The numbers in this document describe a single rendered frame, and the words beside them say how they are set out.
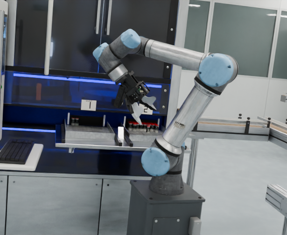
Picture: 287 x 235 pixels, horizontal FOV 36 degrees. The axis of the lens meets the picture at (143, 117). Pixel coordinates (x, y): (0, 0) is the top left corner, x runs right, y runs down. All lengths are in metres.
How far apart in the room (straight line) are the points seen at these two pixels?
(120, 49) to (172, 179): 0.58
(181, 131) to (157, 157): 0.14
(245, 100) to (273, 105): 0.56
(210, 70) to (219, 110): 6.17
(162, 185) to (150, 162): 0.19
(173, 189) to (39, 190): 1.07
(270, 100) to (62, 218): 5.90
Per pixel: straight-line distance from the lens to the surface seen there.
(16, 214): 2.75
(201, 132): 2.85
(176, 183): 1.86
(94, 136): 2.34
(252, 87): 7.92
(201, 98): 1.62
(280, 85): 8.15
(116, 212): 2.77
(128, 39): 1.73
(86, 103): 2.56
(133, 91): 1.76
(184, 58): 1.78
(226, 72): 1.58
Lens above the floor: 1.39
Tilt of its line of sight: 9 degrees down
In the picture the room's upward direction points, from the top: 6 degrees clockwise
